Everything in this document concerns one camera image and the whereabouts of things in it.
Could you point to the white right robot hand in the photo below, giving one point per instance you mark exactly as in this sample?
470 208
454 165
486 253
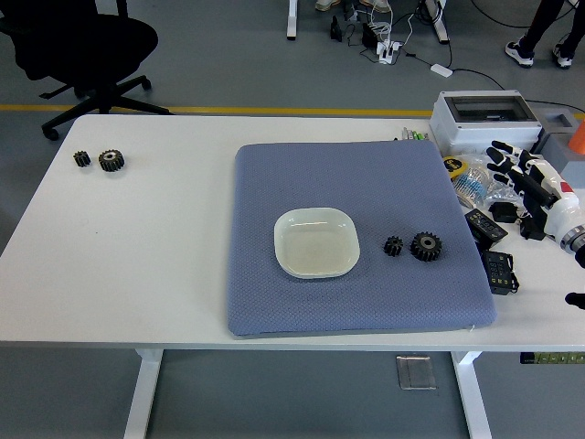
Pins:
564 206

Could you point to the large black gear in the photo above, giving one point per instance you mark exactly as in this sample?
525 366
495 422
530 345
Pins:
427 248
111 161

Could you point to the small black gear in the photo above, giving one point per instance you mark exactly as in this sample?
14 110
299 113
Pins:
81 159
392 246

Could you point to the grey plastic box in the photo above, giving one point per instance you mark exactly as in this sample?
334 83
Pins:
557 144

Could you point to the clear bag of parts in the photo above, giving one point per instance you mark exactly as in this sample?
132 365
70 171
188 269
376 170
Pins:
500 194

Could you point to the orange object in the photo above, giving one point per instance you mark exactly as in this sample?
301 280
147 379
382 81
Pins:
578 139

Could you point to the black digital controller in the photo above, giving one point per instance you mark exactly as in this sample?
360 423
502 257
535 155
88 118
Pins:
499 270
485 225

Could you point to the bag of blue resistors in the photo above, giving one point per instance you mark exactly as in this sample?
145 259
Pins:
471 187

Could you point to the yellow tape measure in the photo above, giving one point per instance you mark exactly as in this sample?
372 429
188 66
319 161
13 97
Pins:
453 164

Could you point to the black desk control panel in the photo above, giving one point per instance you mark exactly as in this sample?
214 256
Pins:
553 358

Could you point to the white power adapter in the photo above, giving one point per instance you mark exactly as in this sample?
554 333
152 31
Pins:
441 70

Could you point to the person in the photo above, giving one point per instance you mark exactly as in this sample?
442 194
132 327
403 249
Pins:
539 23
326 4

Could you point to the white table leg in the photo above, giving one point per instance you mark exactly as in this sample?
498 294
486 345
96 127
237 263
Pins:
144 393
473 398

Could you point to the blue-grey woven mat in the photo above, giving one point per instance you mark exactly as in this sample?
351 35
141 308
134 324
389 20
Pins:
347 183

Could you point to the white desk leg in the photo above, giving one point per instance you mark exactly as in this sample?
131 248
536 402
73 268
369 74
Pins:
292 18
439 23

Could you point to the metal floor plate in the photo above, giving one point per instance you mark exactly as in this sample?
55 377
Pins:
416 372

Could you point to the white power strip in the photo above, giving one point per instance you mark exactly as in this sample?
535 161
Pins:
387 51

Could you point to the white square dish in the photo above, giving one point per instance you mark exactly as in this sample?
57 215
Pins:
315 244

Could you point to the black power brick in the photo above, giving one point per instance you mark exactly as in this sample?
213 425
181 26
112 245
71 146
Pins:
369 34

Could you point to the black office chair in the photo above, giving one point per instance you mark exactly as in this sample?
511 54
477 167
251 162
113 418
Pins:
91 41

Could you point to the grey electrical enclosure box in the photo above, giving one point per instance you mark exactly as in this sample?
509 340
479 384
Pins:
480 130

